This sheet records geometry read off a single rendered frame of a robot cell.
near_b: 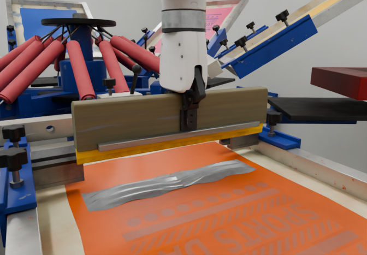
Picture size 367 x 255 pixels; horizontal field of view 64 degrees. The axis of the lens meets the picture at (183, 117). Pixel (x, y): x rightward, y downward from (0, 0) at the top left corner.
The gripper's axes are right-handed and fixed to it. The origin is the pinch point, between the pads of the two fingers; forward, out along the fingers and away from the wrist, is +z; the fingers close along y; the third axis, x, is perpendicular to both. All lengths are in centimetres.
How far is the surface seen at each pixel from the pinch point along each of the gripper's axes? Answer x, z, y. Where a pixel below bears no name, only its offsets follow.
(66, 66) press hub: -8, -4, -89
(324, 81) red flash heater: 99, 4, -45
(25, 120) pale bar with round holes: -25.7, 5.2, -33.6
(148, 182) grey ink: -5.7, 13.2, -3.6
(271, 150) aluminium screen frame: 25.4, 11.8, -2.7
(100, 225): -17.1, 13.9, 5.1
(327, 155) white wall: 200, 80, -107
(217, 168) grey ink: 9.8, 13.2, -2.6
